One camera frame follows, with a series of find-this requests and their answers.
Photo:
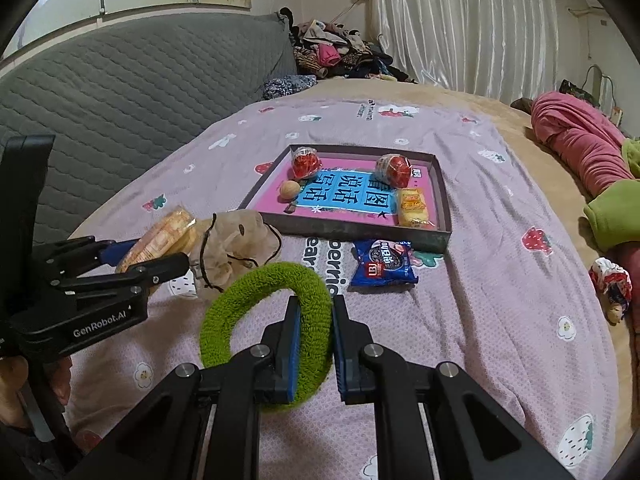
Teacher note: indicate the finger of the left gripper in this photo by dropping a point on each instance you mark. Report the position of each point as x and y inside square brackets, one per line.
[137, 280]
[77, 256]

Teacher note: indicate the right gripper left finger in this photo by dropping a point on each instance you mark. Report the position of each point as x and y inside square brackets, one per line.
[195, 420]

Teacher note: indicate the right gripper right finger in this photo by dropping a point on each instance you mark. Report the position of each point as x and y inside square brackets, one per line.
[431, 422]

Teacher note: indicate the yellow cake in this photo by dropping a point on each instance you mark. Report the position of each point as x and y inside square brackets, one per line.
[412, 211]
[176, 232]

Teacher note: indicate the red chocolate egg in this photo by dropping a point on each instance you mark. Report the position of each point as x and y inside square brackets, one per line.
[394, 170]
[305, 163]

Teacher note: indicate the person's left hand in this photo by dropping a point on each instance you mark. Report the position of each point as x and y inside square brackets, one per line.
[14, 374]

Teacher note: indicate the beige scrunchie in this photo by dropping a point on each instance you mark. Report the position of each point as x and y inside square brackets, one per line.
[227, 246]

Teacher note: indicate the pink strawberry print blanket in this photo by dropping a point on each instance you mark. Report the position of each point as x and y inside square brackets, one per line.
[322, 439]

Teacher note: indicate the grey quilted headboard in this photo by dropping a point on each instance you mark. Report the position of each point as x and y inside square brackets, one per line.
[121, 98]

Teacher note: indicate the blue oreo packet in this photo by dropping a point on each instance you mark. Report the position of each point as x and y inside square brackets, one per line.
[383, 263]

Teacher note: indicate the shallow purple box tray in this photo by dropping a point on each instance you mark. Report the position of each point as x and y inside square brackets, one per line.
[426, 175]

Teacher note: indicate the small plush doll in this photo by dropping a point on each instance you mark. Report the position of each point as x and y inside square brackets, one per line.
[612, 282]

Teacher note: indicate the blue patterned cloth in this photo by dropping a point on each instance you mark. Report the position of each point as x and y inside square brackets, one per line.
[287, 86]

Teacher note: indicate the green fleece cloth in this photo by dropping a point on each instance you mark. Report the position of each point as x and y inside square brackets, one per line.
[614, 214]

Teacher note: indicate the pile of clothes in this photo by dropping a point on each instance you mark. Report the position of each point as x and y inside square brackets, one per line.
[330, 50]

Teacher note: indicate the pink rolled blanket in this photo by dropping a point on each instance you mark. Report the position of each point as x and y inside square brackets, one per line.
[591, 146]

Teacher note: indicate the white curtain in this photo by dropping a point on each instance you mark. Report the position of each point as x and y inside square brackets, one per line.
[502, 49]

